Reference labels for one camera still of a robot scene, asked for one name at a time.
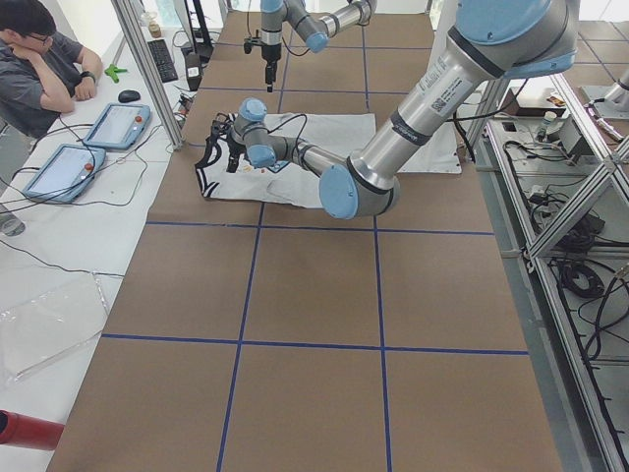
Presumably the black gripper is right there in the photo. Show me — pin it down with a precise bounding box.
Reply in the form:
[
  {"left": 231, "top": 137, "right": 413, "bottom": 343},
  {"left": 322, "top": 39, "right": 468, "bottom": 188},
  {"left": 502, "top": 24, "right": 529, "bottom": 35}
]
[
  {"left": 262, "top": 44, "right": 279, "bottom": 93},
  {"left": 226, "top": 138, "right": 245, "bottom": 173}
]

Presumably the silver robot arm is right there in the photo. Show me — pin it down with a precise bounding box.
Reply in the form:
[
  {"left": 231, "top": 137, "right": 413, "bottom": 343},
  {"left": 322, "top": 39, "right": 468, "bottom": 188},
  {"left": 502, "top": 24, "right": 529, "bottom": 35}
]
[
  {"left": 227, "top": 1, "right": 580, "bottom": 219},
  {"left": 250, "top": 0, "right": 377, "bottom": 92}
]

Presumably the blue teach pendant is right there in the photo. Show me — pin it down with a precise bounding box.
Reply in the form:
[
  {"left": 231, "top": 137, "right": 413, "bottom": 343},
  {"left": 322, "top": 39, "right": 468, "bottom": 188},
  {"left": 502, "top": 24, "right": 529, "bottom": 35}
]
[
  {"left": 83, "top": 103, "right": 151, "bottom": 150},
  {"left": 22, "top": 145, "right": 106, "bottom": 204}
]

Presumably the red cylinder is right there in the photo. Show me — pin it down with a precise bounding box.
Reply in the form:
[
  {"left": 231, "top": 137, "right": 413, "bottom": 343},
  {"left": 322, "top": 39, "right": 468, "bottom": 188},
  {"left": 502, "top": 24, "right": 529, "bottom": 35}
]
[{"left": 1, "top": 410, "right": 65, "bottom": 450}]

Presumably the grey cartoon print t-shirt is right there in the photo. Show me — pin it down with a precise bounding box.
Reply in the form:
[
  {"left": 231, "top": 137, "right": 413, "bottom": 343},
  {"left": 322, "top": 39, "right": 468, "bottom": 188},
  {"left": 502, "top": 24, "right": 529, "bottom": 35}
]
[{"left": 194, "top": 112, "right": 379, "bottom": 209}]

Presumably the far blue teach pendant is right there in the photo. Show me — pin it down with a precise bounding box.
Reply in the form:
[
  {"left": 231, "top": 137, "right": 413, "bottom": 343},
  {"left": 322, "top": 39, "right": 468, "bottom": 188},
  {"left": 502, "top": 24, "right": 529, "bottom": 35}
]
[{"left": 83, "top": 103, "right": 151, "bottom": 150}]

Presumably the near blue teach pendant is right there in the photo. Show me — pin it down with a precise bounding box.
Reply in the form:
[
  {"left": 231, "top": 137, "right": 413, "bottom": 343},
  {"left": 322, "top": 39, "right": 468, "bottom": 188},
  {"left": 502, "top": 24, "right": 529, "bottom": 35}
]
[{"left": 22, "top": 145, "right": 106, "bottom": 204}]

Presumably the aluminium frame cage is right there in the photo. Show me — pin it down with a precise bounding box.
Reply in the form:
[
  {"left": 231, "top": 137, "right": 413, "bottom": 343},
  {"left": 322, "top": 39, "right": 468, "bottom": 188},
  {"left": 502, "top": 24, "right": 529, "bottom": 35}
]
[{"left": 474, "top": 66, "right": 628, "bottom": 471}]

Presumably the black keyboard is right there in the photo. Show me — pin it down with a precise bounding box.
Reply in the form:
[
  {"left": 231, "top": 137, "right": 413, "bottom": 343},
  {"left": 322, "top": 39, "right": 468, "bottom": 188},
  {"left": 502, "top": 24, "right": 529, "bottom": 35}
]
[{"left": 146, "top": 39, "right": 178, "bottom": 83}]

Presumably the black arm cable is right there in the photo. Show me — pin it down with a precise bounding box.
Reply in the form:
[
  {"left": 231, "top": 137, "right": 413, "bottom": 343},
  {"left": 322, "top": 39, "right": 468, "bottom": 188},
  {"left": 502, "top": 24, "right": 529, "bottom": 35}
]
[{"left": 264, "top": 112, "right": 309, "bottom": 148}]

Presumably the clear plastic sheet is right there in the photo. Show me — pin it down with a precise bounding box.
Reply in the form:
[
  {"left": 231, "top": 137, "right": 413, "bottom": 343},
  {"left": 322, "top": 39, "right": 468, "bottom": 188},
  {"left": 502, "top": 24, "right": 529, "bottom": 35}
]
[{"left": 1, "top": 275, "right": 108, "bottom": 388}]

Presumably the green plastic tool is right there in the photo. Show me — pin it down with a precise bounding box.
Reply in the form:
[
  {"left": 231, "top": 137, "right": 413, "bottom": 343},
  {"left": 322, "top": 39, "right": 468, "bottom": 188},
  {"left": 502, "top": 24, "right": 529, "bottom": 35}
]
[{"left": 104, "top": 64, "right": 128, "bottom": 84}]

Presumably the black computer mouse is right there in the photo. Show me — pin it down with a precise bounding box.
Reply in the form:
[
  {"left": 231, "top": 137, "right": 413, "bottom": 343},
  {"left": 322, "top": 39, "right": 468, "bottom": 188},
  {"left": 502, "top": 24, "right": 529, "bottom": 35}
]
[{"left": 118, "top": 89, "right": 142, "bottom": 103}]

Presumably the aluminium frame post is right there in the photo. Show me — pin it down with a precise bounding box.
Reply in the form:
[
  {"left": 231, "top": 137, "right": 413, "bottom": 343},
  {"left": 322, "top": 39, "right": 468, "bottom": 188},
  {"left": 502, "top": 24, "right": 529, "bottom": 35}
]
[{"left": 111, "top": 0, "right": 184, "bottom": 150}]

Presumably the person in grey shirt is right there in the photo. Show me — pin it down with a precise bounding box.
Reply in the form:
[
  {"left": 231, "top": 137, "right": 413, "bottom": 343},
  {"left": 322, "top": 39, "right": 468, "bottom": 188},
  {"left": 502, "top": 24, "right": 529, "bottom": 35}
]
[{"left": 1, "top": 1, "right": 103, "bottom": 138}]

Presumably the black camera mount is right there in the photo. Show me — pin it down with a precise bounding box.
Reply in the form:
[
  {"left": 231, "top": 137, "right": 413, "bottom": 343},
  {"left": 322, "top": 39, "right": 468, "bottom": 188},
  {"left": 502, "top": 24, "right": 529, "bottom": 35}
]
[{"left": 205, "top": 112, "right": 236, "bottom": 151}]

